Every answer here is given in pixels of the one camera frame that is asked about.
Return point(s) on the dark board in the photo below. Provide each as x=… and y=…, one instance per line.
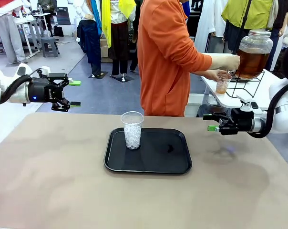
x=64, y=15

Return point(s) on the white hanging shirt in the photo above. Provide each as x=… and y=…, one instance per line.
x=208, y=23

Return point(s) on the mannequin in brown skirt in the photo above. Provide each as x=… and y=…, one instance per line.
x=119, y=40

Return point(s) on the white side table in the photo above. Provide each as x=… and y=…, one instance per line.
x=270, y=83

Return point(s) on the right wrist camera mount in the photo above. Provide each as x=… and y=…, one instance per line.
x=253, y=105

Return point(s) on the yellow hanging garment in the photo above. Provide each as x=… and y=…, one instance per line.
x=107, y=19

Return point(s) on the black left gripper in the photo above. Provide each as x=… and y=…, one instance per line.
x=40, y=90

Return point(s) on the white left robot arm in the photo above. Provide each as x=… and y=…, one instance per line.
x=15, y=95

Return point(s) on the mannequin in navy clothes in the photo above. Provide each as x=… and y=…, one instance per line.
x=90, y=40

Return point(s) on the white box under table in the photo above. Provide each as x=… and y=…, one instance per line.
x=196, y=105

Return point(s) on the person in dark clothes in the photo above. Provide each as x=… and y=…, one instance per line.
x=47, y=6

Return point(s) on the lime green jacket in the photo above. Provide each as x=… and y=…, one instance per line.
x=260, y=12

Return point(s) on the person's right hand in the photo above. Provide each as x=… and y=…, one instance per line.
x=231, y=63

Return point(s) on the black handbag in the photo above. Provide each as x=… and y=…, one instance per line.
x=58, y=31

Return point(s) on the white standing desk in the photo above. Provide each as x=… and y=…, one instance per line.
x=39, y=14

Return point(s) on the blue hanging scarf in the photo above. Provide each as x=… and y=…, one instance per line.
x=96, y=14

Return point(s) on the glass tea dispenser jar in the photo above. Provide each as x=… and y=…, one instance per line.
x=253, y=62

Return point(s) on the short clear iced cup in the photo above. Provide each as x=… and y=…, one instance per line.
x=223, y=87

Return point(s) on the dark skirt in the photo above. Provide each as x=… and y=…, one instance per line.
x=232, y=35

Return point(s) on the cardboard box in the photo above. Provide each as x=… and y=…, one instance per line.
x=104, y=48

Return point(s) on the person's left hand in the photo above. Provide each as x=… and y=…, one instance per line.
x=213, y=75

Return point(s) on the person in orange hoodie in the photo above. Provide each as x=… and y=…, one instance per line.
x=163, y=59

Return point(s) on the tall clear iced cup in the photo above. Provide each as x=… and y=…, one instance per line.
x=132, y=136

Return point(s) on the person's left forearm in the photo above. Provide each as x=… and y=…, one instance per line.
x=204, y=73

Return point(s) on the person's right forearm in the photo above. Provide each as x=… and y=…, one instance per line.
x=216, y=63

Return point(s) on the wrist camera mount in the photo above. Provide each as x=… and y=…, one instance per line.
x=253, y=105
x=45, y=71

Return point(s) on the black plastic serving tray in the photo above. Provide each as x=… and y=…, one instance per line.
x=146, y=162

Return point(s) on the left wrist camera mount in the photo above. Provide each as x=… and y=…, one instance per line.
x=45, y=71

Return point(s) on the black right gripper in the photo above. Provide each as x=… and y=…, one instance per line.
x=243, y=121

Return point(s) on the grey plastic stool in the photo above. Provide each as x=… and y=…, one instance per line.
x=49, y=41

